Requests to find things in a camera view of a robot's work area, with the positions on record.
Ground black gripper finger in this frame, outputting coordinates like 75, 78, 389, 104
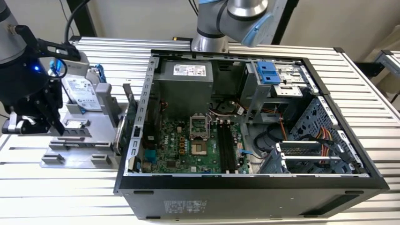
36, 79, 65, 137

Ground RAM slot white clips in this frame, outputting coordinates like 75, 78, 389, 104
227, 119, 240, 174
219, 119, 231, 174

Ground hard disk in blue carrier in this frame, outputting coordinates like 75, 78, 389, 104
59, 63, 109, 115

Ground silver CPU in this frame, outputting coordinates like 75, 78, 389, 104
64, 120, 85, 129

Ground grey parts rack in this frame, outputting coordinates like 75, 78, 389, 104
39, 83, 132, 169

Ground green graphics card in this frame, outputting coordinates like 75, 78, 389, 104
113, 79, 140, 157

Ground grey power supply unit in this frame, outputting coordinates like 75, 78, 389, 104
152, 60, 215, 118

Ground green motherboard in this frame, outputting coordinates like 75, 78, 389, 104
140, 116, 251, 175

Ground metal socket cover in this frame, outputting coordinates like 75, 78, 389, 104
189, 113, 209, 139

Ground CPU socket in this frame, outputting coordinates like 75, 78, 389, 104
191, 140, 209, 157

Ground black PC case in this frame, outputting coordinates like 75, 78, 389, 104
112, 48, 391, 221

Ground blue plastic drive latch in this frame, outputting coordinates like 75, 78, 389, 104
255, 60, 279, 85

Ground silver drive bay cage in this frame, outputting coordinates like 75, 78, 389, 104
241, 60, 316, 124

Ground metal disk bay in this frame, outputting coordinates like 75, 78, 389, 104
259, 140, 357, 175

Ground neighbouring slatted table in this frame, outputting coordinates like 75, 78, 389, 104
373, 49, 400, 78

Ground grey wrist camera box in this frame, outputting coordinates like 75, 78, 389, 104
63, 52, 91, 71

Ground thin black cable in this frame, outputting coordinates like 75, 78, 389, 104
63, 0, 92, 46

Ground black frame post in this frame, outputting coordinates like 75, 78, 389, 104
275, 0, 299, 45
67, 0, 97, 38

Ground black looped wire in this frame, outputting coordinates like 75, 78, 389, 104
253, 125, 284, 154

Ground orange wire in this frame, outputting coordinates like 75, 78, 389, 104
279, 118, 288, 141

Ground yellow red wire bundle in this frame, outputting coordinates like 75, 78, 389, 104
317, 126, 335, 158

